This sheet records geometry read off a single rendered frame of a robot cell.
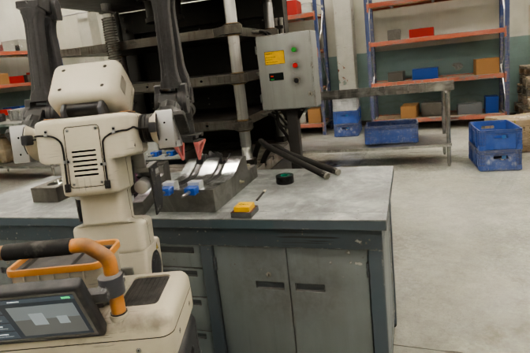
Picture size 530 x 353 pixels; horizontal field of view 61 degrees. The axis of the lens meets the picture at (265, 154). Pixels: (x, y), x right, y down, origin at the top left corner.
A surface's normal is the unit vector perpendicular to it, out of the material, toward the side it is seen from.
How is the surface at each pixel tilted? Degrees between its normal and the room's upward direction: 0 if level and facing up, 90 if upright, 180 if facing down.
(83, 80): 48
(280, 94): 90
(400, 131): 92
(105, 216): 82
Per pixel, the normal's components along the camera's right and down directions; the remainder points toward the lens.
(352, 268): -0.30, 0.22
